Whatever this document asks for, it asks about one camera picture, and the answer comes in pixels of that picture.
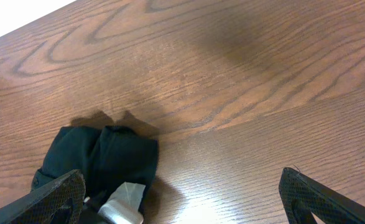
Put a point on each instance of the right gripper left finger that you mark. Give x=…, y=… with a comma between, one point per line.
x=59, y=201

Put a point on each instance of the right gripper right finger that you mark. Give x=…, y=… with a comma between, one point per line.
x=304, y=199

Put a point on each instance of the black polo shirt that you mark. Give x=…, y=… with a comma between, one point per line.
x=117, y=164

